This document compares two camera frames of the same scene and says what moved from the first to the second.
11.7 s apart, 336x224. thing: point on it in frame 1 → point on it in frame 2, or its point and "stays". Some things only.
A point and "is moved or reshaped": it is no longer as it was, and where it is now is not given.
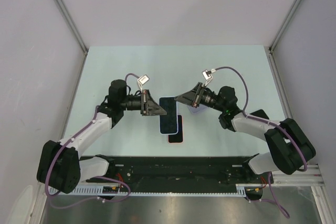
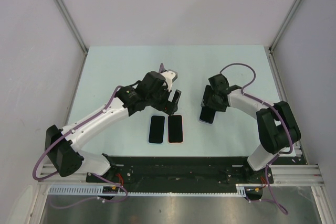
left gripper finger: x=149 y=106 → x=176 y=97
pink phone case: x=178 y=138 stays
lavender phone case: x=195 y=110 → x=207 y=123
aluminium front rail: x=311 y=177 stays
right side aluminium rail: x=278 y=84 stays
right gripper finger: x=192 y=97 → x=217 y=108
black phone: x=260 y=113 is moved or reshaped
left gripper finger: x=153 y=112 → x=170 y=108
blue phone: x=168 y=123 → x=156 y=129
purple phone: x=178 y=138 stays
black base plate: x=175 y=170 stays
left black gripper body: x=132 y=103 → x=157 y=100
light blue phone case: x=168 y=123 → x=156 y=131
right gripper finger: x=191 y=100 → x=206 y=99
